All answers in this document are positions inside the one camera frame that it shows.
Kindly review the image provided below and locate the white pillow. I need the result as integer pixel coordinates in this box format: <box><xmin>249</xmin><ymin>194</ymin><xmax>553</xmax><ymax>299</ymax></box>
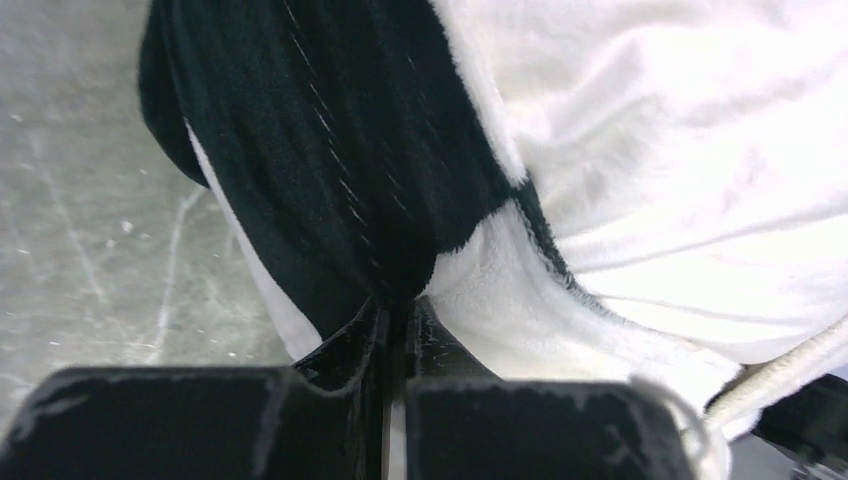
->
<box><xmin>426</xmin><ymin>1</ymin><xmax>847</xmax><ymax>437</ymax></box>

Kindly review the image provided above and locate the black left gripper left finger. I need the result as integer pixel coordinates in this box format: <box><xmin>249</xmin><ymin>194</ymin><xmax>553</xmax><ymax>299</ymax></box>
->
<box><xmin>1</xmin><ymin>303</ymin><xmax>385</xmax><ymax>479</ymax></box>

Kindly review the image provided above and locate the black white checkered pillowcase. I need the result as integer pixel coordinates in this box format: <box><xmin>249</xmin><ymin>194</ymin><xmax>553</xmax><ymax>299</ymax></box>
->
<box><xmin>137</xmin><ymin>0</ymin><xmax>848</xmax><ymax>480</ymax></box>

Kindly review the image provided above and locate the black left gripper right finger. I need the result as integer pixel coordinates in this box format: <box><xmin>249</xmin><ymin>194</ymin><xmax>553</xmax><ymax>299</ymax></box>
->
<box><xmin>405</xmin><ymin>300</ymin><xmax>694</xmax><ymax>480</ymax></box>

